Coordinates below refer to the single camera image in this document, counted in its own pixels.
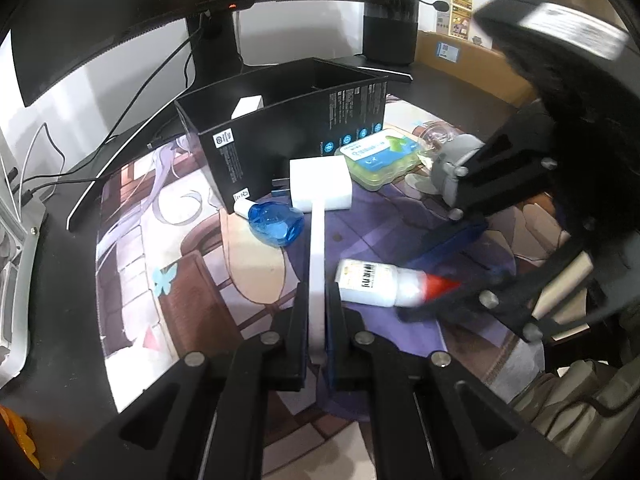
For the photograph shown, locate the small white box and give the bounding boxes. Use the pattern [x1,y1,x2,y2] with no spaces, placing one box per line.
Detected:
[232,95,264,121]

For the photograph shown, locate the printed desk mat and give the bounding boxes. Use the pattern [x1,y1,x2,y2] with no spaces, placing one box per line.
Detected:
[95,95,566,480]

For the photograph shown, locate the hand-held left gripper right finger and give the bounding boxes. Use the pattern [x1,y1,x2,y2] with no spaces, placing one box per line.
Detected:
[324,282,586,480]

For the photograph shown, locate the brown cardboard box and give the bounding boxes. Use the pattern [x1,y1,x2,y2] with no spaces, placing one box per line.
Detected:
[416,30,536,107]

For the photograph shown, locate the yellow printed card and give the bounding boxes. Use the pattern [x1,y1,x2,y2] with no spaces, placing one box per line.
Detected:
[447,0,474,39]

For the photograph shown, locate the blue transparent bottle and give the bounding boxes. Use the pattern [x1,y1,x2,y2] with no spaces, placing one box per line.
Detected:
[235,199,306,249]

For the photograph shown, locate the green plastic case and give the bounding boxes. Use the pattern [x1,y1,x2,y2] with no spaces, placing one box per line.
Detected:
[335,129,419,192]

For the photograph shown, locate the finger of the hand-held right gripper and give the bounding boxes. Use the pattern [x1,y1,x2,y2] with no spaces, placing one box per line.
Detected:
[397,216,594,343]
[447,110,559,222]

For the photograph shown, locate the white computer case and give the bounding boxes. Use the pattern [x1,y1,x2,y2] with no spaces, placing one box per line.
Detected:
[0,125,49,377]

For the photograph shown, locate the person's olive trousers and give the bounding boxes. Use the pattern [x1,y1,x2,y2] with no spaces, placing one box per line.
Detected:
[510,357,640,461]

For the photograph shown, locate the black curved monitor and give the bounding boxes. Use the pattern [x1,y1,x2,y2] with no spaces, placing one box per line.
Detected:
[10,0,396,108]

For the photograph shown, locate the glass jar with grey lid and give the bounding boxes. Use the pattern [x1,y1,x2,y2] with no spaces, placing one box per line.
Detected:
[404,120,488,208]

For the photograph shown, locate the black cable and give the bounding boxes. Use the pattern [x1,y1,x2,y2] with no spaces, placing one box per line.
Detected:
[104,12,207,144]
[149,50,197,149]

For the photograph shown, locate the black monitor stand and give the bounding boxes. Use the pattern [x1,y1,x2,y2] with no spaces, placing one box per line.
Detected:
[66,10,416,233]

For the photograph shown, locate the white glue bottle red cap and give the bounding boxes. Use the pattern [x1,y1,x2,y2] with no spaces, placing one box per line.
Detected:
[334,258,462,309]

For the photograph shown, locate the white cable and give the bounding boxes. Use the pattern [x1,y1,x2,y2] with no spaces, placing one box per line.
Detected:
[19,123,67,202]

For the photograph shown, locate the black cardboard box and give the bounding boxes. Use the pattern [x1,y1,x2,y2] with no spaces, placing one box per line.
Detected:
[175,57,391,217]

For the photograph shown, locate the white power adapter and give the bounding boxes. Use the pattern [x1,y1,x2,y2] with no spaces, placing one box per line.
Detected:
[271,155,354,367]

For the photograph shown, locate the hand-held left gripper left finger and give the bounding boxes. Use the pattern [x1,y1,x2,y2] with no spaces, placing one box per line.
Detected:
[55,282,308,480]

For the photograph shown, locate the black speaker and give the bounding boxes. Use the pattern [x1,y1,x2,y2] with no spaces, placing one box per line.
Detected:
[362,0,419,66]

